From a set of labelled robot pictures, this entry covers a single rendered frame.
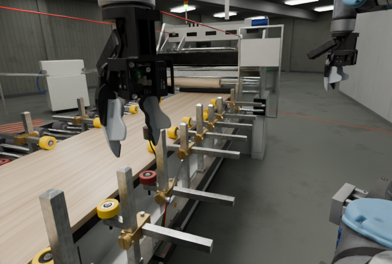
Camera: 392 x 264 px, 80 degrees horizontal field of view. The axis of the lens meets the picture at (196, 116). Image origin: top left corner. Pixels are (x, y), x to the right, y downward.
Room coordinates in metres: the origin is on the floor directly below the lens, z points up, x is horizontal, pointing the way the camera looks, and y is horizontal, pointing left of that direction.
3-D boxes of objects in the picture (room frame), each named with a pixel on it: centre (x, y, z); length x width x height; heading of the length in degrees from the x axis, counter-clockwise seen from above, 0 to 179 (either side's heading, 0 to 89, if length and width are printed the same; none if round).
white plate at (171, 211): (0.89, 0.14, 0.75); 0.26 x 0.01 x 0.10; 159
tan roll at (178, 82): (3.33, -0.17, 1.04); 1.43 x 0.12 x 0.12; 69
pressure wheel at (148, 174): (1.00, 0.24, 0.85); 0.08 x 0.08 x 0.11
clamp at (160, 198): (0.95, 0.15, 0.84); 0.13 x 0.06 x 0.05; 159
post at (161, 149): (0.93, 0.15, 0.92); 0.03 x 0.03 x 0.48; 69
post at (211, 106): (1.63, -0.11, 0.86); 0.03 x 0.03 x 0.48; 69
